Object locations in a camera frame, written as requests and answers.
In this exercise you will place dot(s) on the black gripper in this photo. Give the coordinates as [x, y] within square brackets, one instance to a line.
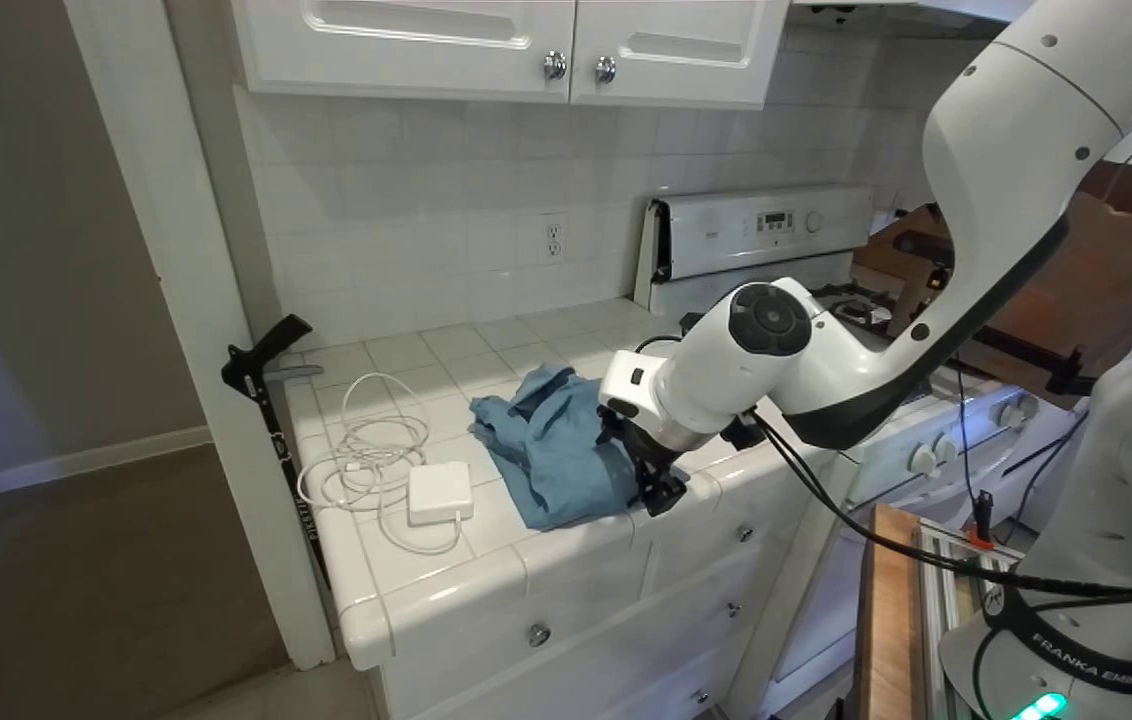
[658, 483]

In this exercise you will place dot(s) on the blue pillow case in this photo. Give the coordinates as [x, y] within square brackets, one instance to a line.
[554, 453]

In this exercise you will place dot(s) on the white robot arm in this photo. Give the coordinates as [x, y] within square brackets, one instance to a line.
[1005, 155]

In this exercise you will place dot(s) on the white lower cabinet drawers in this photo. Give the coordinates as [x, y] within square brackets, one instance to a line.
[608, 621]

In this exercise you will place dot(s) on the white power adapter brick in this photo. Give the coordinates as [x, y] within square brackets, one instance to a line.
[437, 495]

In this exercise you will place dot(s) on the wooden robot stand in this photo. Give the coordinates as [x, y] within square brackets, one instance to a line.
[889, 636]

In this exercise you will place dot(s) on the white gas stove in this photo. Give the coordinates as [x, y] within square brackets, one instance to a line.
[953, 433]

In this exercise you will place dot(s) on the white upper cabinet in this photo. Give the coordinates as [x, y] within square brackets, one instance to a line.
[624, 53]

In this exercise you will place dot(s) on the black clamp mount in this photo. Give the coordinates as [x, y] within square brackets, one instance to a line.
[247, 372]

